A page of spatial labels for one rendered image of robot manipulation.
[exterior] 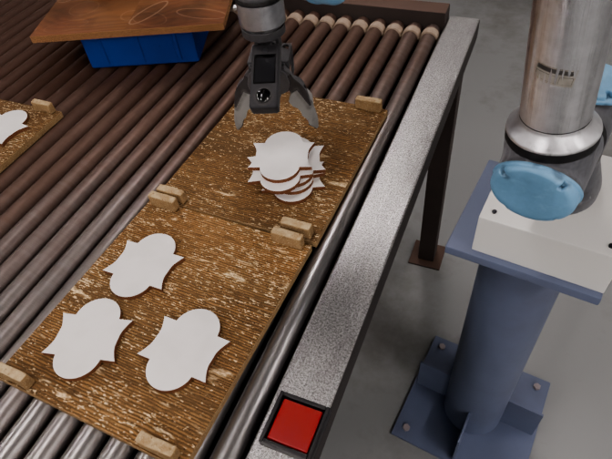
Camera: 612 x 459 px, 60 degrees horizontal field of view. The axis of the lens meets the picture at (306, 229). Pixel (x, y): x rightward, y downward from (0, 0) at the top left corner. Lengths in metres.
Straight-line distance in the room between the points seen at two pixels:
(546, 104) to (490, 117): 2.12
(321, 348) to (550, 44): 0.51
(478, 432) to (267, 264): 1.03
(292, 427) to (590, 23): 0.60
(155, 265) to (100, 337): 0.15
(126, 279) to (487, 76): 2.50
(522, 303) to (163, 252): 0.71
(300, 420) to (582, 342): 1.40
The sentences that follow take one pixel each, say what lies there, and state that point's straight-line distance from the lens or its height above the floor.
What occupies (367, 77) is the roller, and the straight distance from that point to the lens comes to 1.35.
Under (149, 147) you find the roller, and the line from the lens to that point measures 1.26.
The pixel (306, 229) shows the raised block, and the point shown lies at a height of 0.96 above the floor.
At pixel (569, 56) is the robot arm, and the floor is 1.32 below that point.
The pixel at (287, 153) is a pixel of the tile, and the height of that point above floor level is 0.98.
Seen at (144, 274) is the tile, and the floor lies 0.95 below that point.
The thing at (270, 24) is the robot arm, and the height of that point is 1.25.
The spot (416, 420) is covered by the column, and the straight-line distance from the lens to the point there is 1.76.
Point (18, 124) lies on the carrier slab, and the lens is 1.43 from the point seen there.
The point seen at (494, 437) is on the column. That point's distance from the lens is 1.78.
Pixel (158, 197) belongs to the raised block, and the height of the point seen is 0.96.
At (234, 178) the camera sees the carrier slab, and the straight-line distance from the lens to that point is 1.07.
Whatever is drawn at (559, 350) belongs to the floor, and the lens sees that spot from 1.98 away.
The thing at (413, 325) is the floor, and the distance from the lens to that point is 1.93.
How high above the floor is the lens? 1.64
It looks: 48 degrees down
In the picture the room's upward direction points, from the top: 8 degrees counter-clockwise
